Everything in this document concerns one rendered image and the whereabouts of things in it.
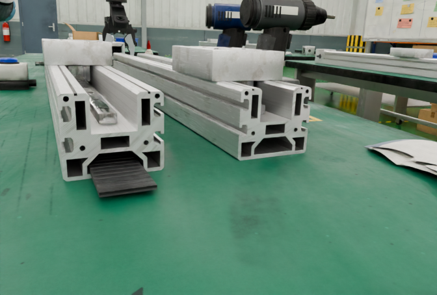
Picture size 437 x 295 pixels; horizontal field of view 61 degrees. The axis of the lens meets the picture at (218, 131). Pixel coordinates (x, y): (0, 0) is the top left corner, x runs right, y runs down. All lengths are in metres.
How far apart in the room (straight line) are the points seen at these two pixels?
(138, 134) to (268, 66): 0.22
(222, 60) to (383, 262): 0.31
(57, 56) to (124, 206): 0.41
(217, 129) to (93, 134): 0.17
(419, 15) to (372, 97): 0.97
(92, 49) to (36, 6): 11.64
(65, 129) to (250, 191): 0.18
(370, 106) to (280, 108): 2.74
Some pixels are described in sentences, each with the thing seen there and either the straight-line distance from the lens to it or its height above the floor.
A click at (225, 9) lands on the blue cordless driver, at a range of 0.89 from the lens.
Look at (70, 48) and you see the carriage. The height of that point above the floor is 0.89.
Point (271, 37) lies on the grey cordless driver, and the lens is 0.71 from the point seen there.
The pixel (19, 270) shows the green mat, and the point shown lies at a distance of 0.26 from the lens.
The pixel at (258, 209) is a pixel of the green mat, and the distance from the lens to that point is 0.32.
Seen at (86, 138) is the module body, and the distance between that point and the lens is 0.37.
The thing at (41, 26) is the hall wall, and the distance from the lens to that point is 12.29.
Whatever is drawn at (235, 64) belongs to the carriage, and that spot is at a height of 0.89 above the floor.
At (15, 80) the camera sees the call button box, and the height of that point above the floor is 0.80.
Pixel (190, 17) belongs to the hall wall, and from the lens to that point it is 12.56.
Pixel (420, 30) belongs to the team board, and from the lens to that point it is 3.80.
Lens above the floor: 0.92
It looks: 14 degrees down
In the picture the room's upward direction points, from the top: 2 degrees clockwise
